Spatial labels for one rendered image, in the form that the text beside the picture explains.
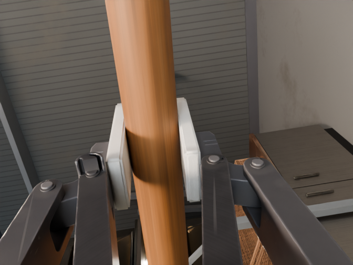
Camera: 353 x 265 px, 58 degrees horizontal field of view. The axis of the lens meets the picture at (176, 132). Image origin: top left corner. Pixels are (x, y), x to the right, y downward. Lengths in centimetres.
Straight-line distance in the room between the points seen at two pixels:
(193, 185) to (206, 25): 346
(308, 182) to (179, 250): 160
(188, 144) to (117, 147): 3
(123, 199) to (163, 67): 7
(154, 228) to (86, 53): 346
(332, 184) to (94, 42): 270
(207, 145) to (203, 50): 346
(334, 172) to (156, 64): 178
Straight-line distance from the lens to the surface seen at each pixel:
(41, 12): 369
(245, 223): 147
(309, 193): 171
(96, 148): 18
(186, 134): 16
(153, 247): 22
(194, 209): 404
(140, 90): 16
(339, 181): 185
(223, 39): 365
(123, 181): 16
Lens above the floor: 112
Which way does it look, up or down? 2 degrees down
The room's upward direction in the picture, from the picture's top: 99 degrees counter-clockwise
